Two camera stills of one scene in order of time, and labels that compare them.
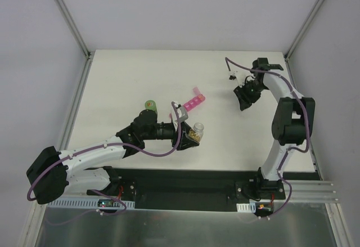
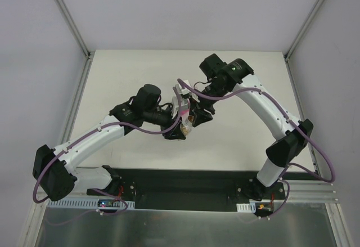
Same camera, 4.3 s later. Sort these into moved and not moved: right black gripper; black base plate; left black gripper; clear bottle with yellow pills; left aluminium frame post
Moved: right black gripper; left black gripper; clear bottle with yellow pills
Not moved: left aluminium frame post; black base plate
